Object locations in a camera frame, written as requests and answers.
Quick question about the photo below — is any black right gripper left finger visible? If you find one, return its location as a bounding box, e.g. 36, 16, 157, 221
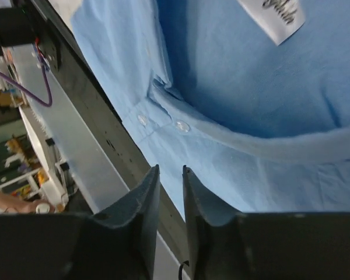
0, 166, 160, 279

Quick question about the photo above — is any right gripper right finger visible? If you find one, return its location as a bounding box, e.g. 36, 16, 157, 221
183, 167, 350, 279

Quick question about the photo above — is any light blue long sleeve shirt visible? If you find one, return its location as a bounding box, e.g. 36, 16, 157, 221
71, 1, 350, 213

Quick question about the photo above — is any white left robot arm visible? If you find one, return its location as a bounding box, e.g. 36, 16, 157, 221
0, 7, 37, 56

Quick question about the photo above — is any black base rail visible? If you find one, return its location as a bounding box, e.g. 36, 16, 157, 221
29, 0, 190, 263

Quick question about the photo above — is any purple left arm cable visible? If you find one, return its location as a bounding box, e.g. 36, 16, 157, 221
0, 65, 54, 107

